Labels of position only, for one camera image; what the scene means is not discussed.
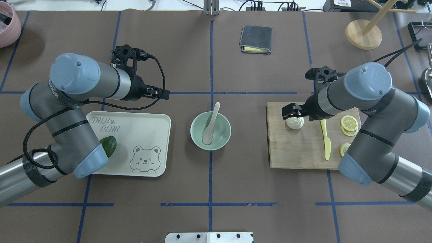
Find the folded grey yellow cloth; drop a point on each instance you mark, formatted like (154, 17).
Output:
(256, 39)

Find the wooden cutting board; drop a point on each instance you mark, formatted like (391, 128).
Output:
(304, 148)

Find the green avocado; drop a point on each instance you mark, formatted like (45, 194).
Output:
(109, 145)

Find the metal scoop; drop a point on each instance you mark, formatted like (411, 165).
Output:
(427, 73)

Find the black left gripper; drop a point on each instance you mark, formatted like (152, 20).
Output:
(137, 86)

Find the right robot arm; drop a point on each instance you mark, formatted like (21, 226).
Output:
(390, 113)

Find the lower stacked lemon slice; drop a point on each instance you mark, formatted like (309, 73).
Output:
(349, 133)

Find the single lemon slice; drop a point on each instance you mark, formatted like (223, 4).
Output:
(343, 149)

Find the white steamed bun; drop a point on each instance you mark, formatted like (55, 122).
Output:
(295, 122)

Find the yellow plastic knife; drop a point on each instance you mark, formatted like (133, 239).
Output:
(326, 139)

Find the wooden mug tree stand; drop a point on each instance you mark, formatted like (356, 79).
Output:
(365, 34)

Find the black tray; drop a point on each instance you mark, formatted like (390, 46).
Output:
(419, 30)

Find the pink bowl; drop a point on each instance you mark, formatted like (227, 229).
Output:
(9, 33)

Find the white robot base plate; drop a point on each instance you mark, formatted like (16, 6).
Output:
(210, 237)

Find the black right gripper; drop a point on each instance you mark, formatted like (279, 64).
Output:
(311, 108)

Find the upper top lemon slice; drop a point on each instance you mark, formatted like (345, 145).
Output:
(349, 123)

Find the white ceramic soup spoon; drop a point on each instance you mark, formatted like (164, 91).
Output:
(208, 134)

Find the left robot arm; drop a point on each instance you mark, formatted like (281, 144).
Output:
(62, 141)

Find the cream bear serving tray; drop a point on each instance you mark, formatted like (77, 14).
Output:
(142, 142)

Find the light green bowl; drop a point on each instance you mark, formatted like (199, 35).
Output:
(222, 132)

